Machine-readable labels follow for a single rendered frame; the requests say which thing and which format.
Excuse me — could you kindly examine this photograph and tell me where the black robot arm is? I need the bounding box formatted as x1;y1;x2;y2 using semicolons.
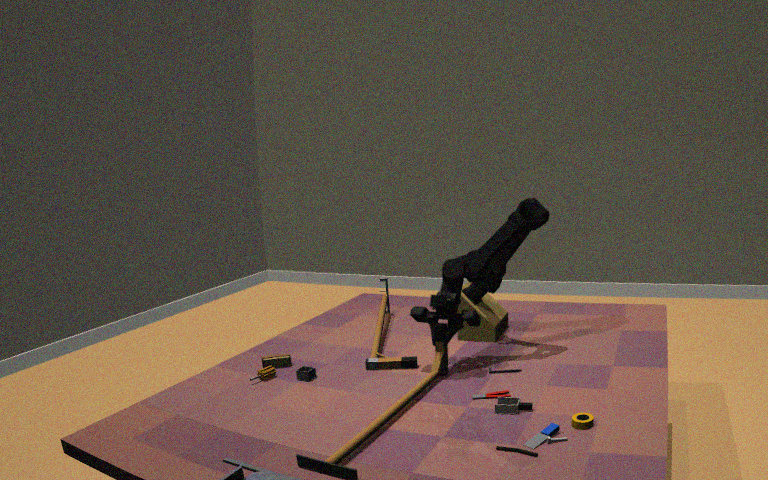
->
430;198;550;312

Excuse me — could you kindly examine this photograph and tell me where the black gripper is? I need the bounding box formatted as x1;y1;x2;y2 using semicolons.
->
410;288;481;347

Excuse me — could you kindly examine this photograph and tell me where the yellow roll of tape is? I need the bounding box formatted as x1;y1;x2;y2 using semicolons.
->
571;413;594;430

